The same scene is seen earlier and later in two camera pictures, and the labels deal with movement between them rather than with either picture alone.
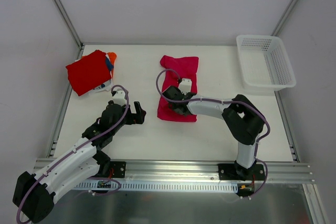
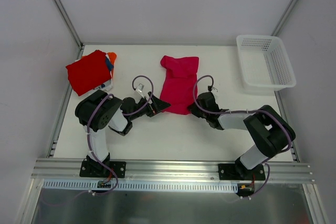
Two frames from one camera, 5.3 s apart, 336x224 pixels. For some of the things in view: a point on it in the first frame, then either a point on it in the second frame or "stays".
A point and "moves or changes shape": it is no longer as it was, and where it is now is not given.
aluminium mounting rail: x=204 y=172 stays
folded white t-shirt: x=106 y=86 stays
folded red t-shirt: x=89 y=72 stays
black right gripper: x=180 y=108 -> x=198 y=108
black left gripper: x=132 y=115 -> x=153 y=109
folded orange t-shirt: x=112 y=56 stays
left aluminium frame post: x=58 y=2 stays
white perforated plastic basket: x=265 y=68 stays
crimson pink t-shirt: x=175 y=69 moves or changes shape
